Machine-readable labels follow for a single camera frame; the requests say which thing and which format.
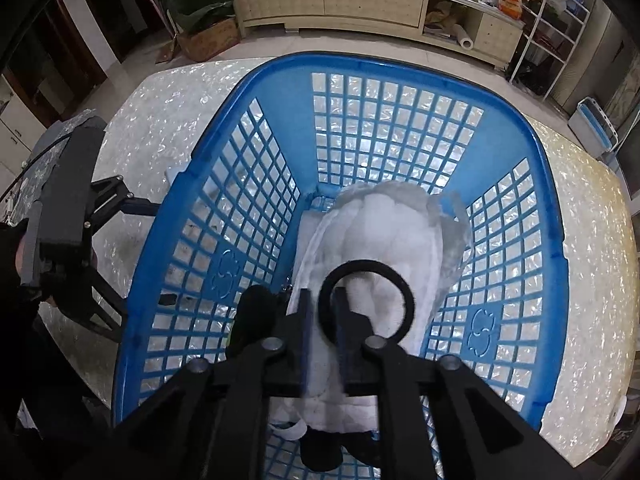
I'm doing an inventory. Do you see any black ring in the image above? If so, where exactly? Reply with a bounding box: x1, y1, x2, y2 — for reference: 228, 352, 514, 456
316, 259, 417, 348

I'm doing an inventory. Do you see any white padded cloth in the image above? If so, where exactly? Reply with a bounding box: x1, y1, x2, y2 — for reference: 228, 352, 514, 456
269, 181, 472, 441

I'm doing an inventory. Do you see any blue plastic laundry basket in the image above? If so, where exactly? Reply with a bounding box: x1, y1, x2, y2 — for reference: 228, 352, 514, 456
113, 52, 576, 479

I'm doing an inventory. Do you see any grey patterned sleeve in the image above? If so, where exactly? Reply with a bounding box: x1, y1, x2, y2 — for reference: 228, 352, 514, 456
8, 110, 106, 232

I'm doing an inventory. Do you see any cardboard box on floor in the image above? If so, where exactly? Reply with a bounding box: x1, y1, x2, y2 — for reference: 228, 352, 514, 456
177, 18, 241, 62

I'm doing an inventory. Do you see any paper roll in cabinet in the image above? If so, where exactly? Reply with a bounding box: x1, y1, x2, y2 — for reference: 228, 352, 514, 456
451, 23, 474, 51

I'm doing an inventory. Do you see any white blue storage bin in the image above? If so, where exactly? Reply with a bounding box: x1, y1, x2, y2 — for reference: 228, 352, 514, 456
568, 96, 620, 158

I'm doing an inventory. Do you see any cream TV cabinet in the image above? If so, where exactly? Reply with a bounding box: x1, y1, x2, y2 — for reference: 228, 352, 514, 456
234, 0, 523, 70

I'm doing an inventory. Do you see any orange bag on cabinet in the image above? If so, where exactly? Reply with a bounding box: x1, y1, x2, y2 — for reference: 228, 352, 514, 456
498, 0, 523, 20

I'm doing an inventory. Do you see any white metal shelf rack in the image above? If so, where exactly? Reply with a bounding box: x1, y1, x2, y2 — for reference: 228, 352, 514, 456
508, 0, 591, 99

